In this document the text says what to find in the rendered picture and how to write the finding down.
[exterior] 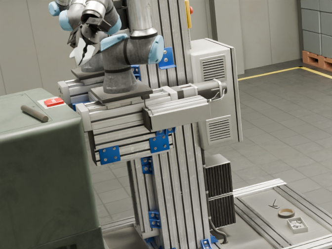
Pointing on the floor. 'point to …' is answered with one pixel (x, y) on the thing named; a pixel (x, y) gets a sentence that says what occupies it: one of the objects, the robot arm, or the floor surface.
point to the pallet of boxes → (317, 32)
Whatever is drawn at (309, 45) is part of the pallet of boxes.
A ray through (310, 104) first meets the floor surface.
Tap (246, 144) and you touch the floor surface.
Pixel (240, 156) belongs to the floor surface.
